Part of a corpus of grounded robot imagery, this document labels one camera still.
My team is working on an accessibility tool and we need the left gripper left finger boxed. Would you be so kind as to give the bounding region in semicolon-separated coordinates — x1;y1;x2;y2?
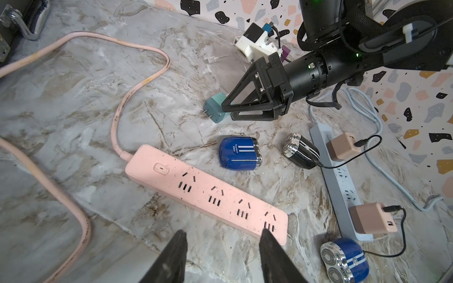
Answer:
139;229;188;283

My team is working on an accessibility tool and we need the grey-blue power strip cable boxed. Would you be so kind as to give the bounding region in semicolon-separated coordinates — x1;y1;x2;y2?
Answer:
307;86;445;213

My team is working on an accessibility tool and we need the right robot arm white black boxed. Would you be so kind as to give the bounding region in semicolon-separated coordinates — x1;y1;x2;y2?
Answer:
222;1;453;121

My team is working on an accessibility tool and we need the pink power strip cable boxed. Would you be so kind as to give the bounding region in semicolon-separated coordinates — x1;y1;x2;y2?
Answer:
0;31;171;283

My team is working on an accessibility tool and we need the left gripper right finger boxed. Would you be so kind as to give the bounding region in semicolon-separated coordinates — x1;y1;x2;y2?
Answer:
259;229;308;283

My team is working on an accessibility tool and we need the pink charger near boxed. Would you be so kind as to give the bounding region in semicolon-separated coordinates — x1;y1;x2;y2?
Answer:
349;203;398;235

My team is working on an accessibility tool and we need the blue shaver with white stripes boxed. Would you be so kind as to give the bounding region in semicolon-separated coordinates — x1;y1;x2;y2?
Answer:
219;136;263;171

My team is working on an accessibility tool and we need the grey-blue power strip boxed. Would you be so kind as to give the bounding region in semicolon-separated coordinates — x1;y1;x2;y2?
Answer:
310;123;374;242

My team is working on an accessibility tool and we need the pink charger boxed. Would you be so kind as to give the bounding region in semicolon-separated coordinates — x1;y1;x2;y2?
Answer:
326;132;362;162
349;203;398;235

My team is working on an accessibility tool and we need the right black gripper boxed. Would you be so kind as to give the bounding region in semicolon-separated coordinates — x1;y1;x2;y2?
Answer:
222;53;294;121

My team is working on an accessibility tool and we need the white charging cable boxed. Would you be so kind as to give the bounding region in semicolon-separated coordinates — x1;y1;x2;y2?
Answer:
203;52;231;65

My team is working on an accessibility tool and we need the pink power strip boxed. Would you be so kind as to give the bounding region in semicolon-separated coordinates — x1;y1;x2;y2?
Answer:
125;145;289;245

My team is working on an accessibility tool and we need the pink charger far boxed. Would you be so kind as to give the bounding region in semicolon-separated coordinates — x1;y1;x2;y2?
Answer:
326;132;362;162

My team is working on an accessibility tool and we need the purple small block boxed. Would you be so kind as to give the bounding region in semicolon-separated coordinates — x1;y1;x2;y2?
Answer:
280;46;291;62

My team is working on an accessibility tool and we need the teal USB charger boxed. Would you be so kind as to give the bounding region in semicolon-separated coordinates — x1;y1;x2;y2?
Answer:
203;93;230;124

